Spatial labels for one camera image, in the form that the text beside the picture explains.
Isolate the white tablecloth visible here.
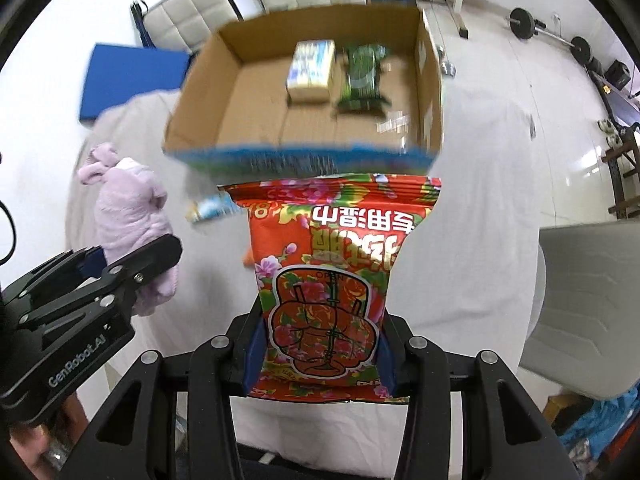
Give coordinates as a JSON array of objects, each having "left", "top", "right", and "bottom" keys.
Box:
[{"left": 65, "top": 77, "right": 547, "bottom": 461}]

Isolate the red floral wet wipes packet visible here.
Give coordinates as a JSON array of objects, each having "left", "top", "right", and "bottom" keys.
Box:
[{"left": 217, "top": 172, "right": 443, "bottom": 406}]

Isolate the blue plastic bag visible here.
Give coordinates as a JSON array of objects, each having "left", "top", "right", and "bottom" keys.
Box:
[{"left": 557, "top": 389, "right": 640, "bottom": 467}]

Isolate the blue foam mat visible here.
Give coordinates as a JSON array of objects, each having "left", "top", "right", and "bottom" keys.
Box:
[{"left": 77, "top": 42, "right": 194, "bottom": 126}]

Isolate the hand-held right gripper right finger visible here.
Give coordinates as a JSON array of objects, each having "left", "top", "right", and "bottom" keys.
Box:
[{"left": 381, "top": 311, "right": 584, "bottom": 480}]

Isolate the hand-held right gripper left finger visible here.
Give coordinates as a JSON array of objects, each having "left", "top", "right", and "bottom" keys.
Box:
[{"left": 57, "top": 309, "right": 264, "bottom": 480}]

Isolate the small brown carton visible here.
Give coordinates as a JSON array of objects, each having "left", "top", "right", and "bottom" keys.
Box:
[{"left": 542, "top": 392, "right": 584, "bottom": 429}]

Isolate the black equipment rack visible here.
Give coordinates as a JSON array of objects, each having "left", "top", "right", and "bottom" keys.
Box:
[{"left": 586, "top": 57, "right": 640, "bottom": 221}]

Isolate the grey chair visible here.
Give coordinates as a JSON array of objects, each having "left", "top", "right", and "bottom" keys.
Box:
[{"left": 517, "top": 222, "right": 640, "bottom": 402}]

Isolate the cardboard box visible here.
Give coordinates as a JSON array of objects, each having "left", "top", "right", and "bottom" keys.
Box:
[{"left": 162, "top": 2, "right": 446, "bottom": 187}]

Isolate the green wipes packet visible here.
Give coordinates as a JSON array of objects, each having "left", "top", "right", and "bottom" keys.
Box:
[{"left": 334, "top": 43, "right": 394, "bottom": 114}]

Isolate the purple plush toy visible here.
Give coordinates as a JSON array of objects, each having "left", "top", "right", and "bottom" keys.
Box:
[{"left": 80, "top": 142, "right": 181, "bottom": 317}]

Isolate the person's left hand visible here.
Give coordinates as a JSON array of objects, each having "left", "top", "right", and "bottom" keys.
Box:
[{"left": 9, "top": 395, "right": 92, "bottom": 472}]

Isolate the white blue tissue pack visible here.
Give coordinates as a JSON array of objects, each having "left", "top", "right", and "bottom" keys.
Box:
[{"left": 286, "top": 39, "right": 337, "bottom": 105}]

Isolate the barbell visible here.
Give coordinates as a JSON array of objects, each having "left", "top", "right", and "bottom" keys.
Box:
[{"left": 507, "top": 7, "right": 594, "bottom": 66}]

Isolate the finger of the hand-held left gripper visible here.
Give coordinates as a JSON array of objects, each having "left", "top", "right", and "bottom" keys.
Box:
[
  {"left": 4, "top": 246, "right": 109, "bottom": 307},
  {"left": 17, "top": 233, "right": 184, "bottom": 331}
]

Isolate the black cable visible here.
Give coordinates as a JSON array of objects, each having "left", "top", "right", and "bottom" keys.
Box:
[{"left": 0, "top": 200, "right": 19, "bottom": 267}]

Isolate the small blue white packet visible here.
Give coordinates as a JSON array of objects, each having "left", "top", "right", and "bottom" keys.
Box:
[{"left": 185, "top": 193, "right": 247, "bottom": 226}]

